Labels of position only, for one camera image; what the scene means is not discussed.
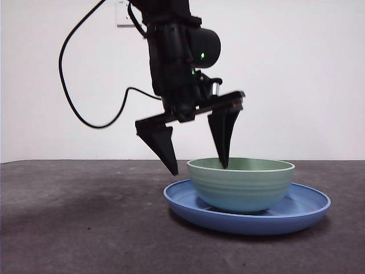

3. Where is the green ribbed bowl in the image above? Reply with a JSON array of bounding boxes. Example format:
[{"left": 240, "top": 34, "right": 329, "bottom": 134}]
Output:
[{"left": 186, "top": 156, "right": 296, "bottom": 213}]

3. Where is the blue round plate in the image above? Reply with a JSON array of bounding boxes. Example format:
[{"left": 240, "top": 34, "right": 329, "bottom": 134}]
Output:
[{"left": 163, "top": 179, "right": 332, "bottom": 236}]

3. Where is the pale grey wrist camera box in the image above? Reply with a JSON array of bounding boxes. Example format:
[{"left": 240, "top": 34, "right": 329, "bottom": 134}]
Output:
[{"left": 210, "top": 80, "right": 222, "bottom": 97}]

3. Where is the white wall socket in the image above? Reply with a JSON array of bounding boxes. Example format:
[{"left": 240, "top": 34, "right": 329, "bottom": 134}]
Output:
[{"left": 116, "top": 0, "right": 143, "bottom": 29}]

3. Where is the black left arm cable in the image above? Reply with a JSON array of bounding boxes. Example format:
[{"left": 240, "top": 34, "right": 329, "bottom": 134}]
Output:
[{"left": 58, "top": 0, "right": 163, "bottom": 129}]

